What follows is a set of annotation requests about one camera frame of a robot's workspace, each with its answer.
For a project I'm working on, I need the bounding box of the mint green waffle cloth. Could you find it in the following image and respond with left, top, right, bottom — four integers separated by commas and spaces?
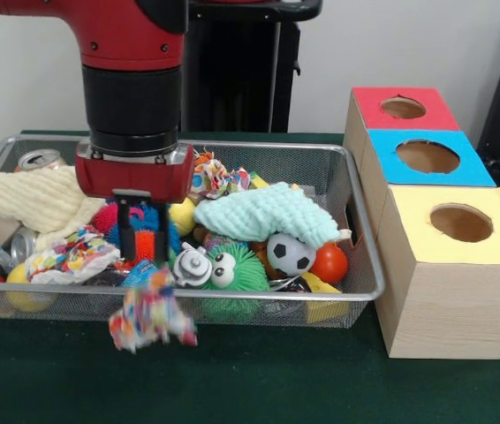
193, 181, 341, 248

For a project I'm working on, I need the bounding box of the yellow banana toy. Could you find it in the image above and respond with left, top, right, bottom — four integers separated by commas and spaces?
248, 172, 273, 191

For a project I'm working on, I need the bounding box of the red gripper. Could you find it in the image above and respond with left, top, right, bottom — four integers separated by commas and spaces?
75, 155, 195, 266

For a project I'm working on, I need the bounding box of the grey robot toy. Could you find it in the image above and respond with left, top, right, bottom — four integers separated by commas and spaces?
170, 243, 216, 288

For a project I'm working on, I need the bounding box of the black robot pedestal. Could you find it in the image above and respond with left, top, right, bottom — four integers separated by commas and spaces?
184, 0, 323, 133

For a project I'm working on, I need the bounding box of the red ball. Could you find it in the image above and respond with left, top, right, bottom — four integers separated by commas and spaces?
312, 243, 349, 284

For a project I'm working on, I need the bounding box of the black and white soccer ball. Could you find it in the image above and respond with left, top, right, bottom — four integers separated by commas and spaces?
267, 232, 317, 278

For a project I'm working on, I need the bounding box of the crushed silver can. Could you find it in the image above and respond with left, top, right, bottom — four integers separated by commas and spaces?
17, 148, 65, 171

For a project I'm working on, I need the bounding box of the yellow ball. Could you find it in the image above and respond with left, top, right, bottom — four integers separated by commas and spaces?
4, 261, 57, 314
169, 196, 200, 238

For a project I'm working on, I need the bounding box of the yellow cheese wedge toy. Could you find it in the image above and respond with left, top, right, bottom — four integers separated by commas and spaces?
301, 272, 350, 323

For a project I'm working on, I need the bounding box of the wooden box with three holes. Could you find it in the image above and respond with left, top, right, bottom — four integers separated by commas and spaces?
343, 86, 500, 360

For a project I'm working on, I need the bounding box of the wire mesh bin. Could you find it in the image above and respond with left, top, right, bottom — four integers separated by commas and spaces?
0, 134, 386, 330

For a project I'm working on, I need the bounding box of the cream waffle cloth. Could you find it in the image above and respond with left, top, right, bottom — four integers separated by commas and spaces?
0, 166, 108, 250

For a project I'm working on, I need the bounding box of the green fuzzy toy with eyes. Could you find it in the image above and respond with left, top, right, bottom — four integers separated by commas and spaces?
199, 243, 270, 324

